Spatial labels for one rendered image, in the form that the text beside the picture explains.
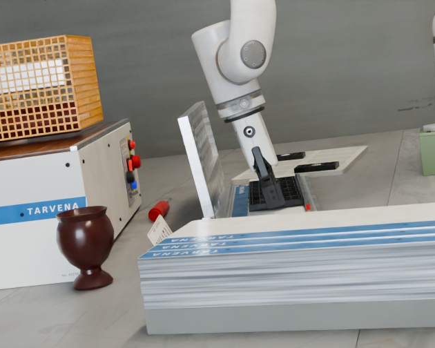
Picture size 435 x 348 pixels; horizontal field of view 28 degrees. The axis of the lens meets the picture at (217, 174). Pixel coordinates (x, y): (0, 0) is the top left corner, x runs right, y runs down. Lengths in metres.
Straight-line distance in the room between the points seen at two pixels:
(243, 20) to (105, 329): 0.59
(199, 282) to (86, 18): 3.28
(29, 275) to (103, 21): 2.89
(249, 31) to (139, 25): 2.69
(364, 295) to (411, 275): 0.05
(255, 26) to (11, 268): 0.54
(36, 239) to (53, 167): 0.12
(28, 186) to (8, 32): 3.00
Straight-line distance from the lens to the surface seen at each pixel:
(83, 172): 1.37
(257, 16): 1.43
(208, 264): 0.96
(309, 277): 0.93
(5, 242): 1.38
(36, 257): 1.36
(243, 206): 1.62
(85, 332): 1.07
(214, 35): 1.48
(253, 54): 1.41
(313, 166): 2.02
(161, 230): 1.36
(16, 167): 1.39
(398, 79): 3.89
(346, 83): 3.91
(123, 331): 1.05
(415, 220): 1.00
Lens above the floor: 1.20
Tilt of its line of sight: 8 degrees down
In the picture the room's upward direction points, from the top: 8 degrees counter-clockwise
